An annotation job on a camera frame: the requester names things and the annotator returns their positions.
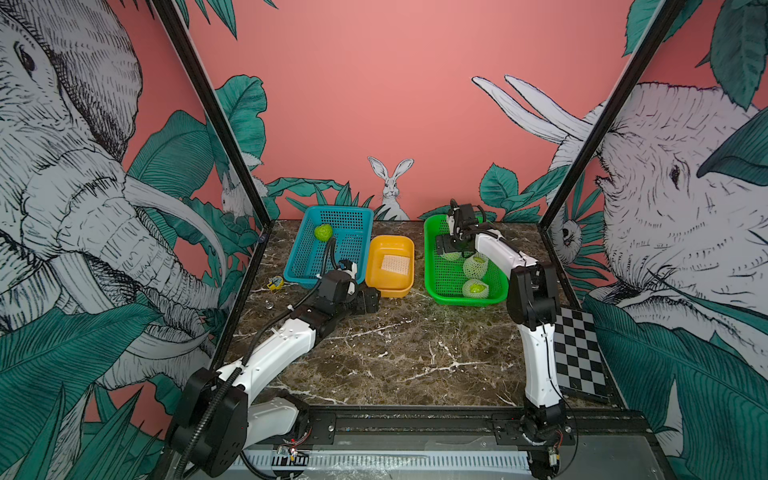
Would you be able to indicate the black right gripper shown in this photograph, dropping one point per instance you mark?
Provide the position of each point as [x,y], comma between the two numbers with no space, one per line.
[446,241]

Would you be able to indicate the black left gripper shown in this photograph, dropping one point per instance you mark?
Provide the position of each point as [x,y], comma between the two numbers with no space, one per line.
[361,306]

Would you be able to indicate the white foam net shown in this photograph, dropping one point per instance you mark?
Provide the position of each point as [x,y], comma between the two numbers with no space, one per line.
[470,270]
[451,257]
[396,264]

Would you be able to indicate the yellow plastic tub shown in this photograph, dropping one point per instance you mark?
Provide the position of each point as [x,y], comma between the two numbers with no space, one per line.
[390,285]

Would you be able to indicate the bright green plastic basket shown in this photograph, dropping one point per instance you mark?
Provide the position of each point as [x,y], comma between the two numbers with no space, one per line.
[445,279]

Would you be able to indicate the white foam net sleeve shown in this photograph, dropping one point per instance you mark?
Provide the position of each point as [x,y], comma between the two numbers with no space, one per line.
[466,286]

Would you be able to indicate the green custard apple back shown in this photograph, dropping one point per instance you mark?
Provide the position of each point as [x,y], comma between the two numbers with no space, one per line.
[323,232]

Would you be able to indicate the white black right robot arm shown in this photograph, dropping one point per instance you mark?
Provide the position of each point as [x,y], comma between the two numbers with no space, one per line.
[532,303]

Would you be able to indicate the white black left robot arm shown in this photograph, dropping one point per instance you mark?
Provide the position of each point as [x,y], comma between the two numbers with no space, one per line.
[217,416]

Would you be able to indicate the white foam net in tub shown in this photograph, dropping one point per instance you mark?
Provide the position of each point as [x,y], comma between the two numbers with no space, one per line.
[396,264]

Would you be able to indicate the small yellow blue object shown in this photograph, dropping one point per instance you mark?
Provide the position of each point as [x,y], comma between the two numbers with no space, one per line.
[276,283]

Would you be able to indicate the black white checkerboard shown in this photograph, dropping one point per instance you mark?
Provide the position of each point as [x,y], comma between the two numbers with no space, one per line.
[579,363]

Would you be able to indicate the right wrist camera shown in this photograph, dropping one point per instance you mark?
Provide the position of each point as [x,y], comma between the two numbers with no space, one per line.
[461,220]

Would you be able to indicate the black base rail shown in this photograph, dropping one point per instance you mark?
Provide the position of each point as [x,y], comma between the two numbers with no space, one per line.
[326,424]

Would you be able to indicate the black right frame post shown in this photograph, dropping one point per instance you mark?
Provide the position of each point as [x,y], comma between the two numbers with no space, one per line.
[653,36]

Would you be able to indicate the black frame post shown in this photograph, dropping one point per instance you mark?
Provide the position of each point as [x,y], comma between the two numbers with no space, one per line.
[653,36]
[172,22]

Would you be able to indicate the black left frame post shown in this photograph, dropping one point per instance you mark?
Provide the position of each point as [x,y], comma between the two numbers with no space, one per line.
[172,22]

